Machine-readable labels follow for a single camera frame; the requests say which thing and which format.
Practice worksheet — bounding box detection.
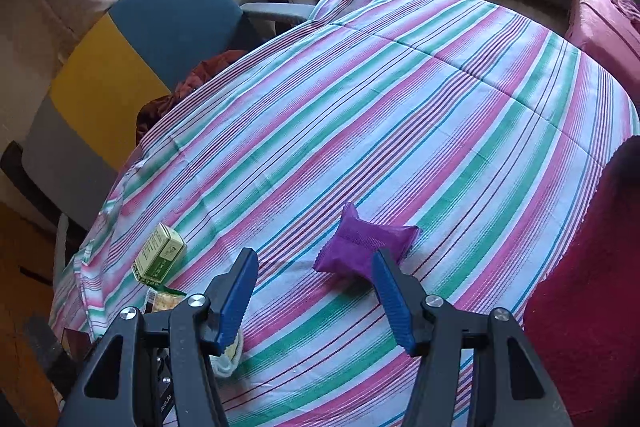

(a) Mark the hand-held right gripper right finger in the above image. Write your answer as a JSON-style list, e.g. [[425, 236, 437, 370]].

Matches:
[[371, 248, 573, 427]]

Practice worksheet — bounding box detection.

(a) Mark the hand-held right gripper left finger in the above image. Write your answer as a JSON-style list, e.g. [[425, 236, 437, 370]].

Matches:
[[57, 248, 260, 427]]

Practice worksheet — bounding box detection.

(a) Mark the purple snack packet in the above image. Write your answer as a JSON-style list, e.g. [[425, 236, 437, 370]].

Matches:
[[314, 202, 422, 290]]

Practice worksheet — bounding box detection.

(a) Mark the white knit glove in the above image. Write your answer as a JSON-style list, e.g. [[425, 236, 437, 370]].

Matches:
[[207, 324, 246, 378]]

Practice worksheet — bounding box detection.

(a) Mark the green-edged rice cracker packet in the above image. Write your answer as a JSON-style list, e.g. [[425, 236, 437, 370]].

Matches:
[[145, 287, 187, 314]]

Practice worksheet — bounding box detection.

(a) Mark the small green carton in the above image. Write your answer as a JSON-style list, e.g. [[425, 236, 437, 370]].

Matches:
[[131, 223, 187, 286]]

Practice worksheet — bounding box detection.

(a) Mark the dark red fleece cloth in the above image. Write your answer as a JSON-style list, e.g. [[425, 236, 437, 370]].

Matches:
[[522, 139, 640, 427]]

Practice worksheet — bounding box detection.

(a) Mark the striped tablecloth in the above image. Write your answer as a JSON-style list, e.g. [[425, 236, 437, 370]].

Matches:
[[50, 0, 640, 427]]

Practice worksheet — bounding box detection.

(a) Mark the grey yellow blue chair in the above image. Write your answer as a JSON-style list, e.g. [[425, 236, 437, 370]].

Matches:
[[0, 0, 317, 278]]

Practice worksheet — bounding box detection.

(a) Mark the red blanket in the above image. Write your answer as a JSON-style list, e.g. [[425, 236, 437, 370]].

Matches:
[[565, 0, 640, 108]]

